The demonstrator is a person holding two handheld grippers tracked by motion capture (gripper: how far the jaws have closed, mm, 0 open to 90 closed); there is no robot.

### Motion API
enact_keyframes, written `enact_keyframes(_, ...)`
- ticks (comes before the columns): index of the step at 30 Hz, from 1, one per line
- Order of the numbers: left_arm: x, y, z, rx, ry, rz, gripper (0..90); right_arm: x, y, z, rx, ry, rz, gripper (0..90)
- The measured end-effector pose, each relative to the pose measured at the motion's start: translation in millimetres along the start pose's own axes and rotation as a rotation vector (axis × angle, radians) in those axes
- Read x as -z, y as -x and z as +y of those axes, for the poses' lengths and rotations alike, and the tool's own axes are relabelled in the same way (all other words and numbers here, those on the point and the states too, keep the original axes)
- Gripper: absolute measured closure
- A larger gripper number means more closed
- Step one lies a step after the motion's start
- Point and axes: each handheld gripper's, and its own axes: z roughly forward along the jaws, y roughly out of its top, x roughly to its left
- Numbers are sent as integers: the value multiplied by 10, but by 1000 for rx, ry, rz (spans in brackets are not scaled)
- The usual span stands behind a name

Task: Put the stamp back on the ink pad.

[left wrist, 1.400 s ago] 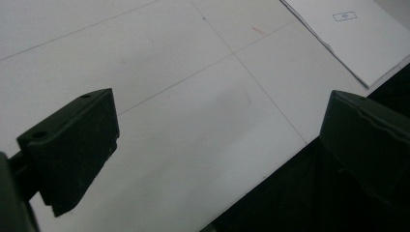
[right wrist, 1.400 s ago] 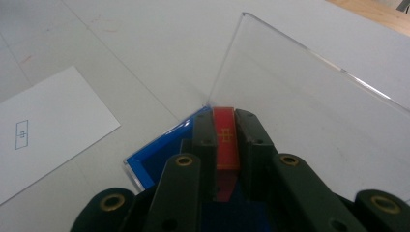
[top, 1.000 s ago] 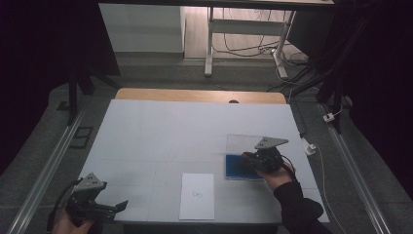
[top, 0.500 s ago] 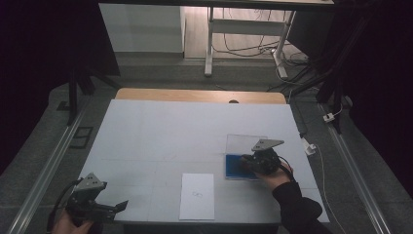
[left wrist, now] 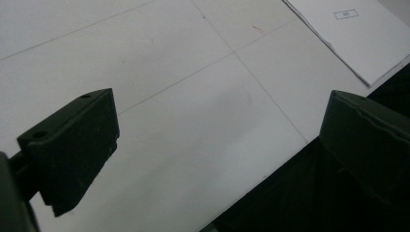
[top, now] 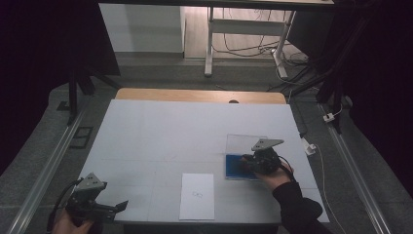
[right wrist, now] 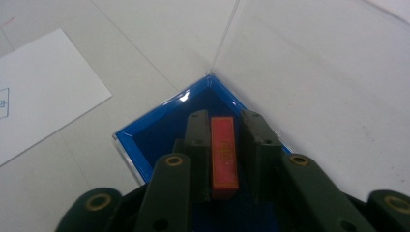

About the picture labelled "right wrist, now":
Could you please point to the white paper sheet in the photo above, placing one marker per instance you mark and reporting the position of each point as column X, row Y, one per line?
column 45, row 93

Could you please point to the red rectangular stamp block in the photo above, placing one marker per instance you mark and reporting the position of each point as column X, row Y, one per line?
column 224, row 154

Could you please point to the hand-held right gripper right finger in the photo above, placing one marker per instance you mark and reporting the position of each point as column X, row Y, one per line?
column 261, row 154

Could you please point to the blue ink pad clear case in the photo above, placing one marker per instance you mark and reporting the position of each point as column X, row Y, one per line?
column 161, row 135

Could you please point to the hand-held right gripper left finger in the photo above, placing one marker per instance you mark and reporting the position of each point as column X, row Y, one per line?
column 197, row 154

